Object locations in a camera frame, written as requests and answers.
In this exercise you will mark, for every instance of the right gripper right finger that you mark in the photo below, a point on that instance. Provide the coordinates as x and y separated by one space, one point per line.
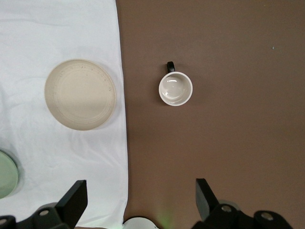
207 205

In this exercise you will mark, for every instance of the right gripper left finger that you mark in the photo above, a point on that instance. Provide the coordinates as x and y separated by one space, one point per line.
71 205

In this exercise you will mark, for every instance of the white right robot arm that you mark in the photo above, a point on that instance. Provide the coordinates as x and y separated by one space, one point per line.
138 224

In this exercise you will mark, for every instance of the green round plate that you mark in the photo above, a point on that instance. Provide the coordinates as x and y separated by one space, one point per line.
6 175

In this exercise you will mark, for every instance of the beige round plate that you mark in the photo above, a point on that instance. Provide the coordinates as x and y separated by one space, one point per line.
81 95

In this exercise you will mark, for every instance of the white cloth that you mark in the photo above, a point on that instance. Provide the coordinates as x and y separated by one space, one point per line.
71 28

